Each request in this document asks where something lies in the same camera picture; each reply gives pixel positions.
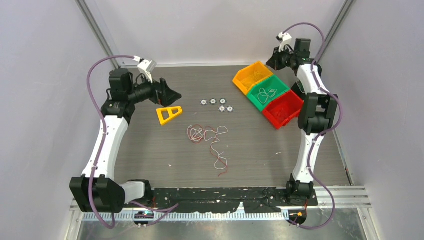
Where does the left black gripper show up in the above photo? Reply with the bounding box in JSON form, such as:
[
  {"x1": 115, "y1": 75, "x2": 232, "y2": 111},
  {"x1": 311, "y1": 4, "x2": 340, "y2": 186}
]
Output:
[{"x1": 127, "y1": 71, "x2": 181, "y2": 107}]

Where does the yellow wire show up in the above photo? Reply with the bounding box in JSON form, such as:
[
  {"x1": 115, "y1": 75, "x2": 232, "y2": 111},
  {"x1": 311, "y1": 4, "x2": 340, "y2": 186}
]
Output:
[{"x1": 243, "y1": 66, "x2": 266, "y2": 85}]

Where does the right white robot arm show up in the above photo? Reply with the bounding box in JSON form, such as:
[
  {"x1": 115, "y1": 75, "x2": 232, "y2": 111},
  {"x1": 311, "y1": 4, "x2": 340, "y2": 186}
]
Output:
[{"x1": 266, "y1": 35, "x2": 338, "y2": 205}]

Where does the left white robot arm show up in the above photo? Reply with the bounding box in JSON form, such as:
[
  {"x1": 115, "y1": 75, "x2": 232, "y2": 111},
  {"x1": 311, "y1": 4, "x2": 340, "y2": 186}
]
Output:
[{"x1": 69, "y1": 68, "x2": 182, "y2": 213}]

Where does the yellow triangular plastic stand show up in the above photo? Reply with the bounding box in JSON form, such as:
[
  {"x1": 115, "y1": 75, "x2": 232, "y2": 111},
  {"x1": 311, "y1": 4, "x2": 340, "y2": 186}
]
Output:
[{"x1": 156, "y1": 106, "x2": 183, "y2": 126}]

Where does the green plastic bin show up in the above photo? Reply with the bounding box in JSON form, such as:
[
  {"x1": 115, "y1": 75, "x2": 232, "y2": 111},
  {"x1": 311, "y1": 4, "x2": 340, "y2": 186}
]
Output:
[{"x1": 247, "y1": 75, "x2": 290, "y2": 112}]

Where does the orange plastic bin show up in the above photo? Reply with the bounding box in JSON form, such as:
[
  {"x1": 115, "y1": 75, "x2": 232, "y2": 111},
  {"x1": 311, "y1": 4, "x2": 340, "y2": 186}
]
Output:
[{"x1": 232, "y1": 61, "x2": 273, "y2": 96}]

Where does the black stand with green display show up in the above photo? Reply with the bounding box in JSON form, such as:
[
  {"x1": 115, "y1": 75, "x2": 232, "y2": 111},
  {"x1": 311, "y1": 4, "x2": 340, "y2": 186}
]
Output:
[{"x1": 291, "y1": 81, "x2": 306, "y2": 101}]

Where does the red plastic bin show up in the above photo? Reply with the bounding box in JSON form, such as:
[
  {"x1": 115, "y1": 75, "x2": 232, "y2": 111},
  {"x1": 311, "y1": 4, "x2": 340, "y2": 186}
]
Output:
[{"x1": 262, "y1": 90, "x2": 304, "y2": 130}]

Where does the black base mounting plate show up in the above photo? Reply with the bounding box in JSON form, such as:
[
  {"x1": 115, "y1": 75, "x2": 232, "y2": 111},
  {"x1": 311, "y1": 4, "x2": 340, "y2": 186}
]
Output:
[{"x1": 134, "y1": 187, "x2": 318, "y2": 214}]

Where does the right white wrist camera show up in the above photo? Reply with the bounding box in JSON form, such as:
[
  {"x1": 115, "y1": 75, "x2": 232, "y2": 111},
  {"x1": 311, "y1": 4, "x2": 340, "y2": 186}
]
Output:
[{"x1": 276, "y1": 32, "x2": 292, "y2": 52}]

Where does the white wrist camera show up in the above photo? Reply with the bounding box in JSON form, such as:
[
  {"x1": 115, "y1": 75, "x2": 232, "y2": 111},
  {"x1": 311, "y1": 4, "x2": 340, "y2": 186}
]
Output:
[
  {"x1": 276, "y1": 32, "x2": 292, "y2": 52},
  {"x1": 137, "y1": 58, "x2": 157, "y2": 84}
]

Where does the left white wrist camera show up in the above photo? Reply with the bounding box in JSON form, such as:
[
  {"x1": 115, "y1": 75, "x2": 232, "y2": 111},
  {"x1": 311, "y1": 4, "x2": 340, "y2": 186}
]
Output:
[{"x1": 137, "y1": 58, "x2": 157, "y2": 84}]

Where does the white perforated cable duct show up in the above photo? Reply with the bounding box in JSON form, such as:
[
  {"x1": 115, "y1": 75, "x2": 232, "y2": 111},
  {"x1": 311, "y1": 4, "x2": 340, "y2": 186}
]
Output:
[{"x1": 82, "y1": 211, "x2": 292, "y2": 223}]

